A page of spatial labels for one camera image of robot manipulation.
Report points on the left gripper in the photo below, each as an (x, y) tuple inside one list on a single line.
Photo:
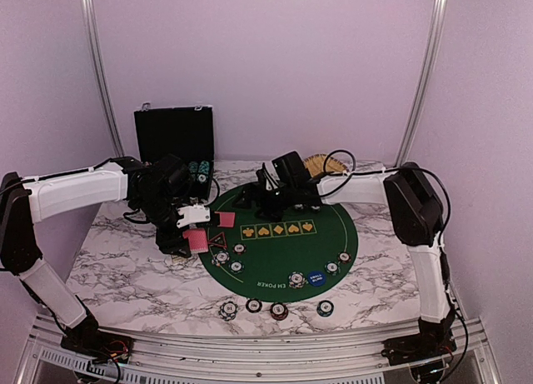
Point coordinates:
[(170, 242)]

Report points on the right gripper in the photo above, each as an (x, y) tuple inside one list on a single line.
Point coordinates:
[(257, 190)]

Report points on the red-backed playing card deck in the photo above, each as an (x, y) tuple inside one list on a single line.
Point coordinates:
[(197, 240)]

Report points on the dealt card seat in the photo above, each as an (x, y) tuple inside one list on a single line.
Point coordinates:
[(226, 219)]

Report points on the placed hundred chip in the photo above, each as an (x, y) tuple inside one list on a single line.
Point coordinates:
[(344, 257), (239, 248)]

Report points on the triangular all-in button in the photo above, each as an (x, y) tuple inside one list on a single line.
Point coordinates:
[(218, 240)]

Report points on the placed ten chips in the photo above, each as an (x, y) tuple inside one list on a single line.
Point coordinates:
[(220, 258), (296, 280)]

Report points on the blue small blind button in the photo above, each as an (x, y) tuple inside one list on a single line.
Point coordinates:
[(316, 278)]

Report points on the hundred chip front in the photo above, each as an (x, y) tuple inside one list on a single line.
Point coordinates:
[(253, 305)]

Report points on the green fifty chip stack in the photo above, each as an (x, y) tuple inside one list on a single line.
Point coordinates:
[(325, 308)]

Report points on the blue ten chip stack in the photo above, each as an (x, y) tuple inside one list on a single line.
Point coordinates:
[(228, 311)]

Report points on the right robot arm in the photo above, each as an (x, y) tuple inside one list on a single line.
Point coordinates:
[(419, 216)]

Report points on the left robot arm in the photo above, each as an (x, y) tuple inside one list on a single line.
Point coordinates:
[(28, 200)]

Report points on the woven bamboo tray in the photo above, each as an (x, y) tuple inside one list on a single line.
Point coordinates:
[(317, 164)]

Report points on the green chip row in case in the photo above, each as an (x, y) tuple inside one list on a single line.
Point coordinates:
[(193, 167)]

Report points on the teal chip row in case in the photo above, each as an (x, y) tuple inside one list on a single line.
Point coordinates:
[(203, 171)]

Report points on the black poker chip case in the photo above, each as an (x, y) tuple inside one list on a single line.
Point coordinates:
[(185, 132)]

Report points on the round green poker mat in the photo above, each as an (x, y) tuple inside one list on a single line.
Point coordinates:
[(300, 242)]

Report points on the blue gold card box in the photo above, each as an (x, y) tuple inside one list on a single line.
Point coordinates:
[(180, 260)]

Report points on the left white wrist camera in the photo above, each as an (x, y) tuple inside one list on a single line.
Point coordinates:
[(192, 214)]

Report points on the left aluminium frame post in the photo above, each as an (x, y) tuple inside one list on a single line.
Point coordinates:
[(90, 21)]

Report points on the aluminium frame post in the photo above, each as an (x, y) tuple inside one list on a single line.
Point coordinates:
[(437, 23), (90, 21)]

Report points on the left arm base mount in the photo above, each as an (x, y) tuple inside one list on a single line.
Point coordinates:
[(102, 346)]

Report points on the front aluminium rail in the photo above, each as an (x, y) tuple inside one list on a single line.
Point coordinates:
[(352, 356)]

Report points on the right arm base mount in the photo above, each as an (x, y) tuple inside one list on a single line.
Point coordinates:
[(415, 348)]

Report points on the right aluminium frame post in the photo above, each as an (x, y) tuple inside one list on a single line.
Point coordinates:
[(437, 23)]

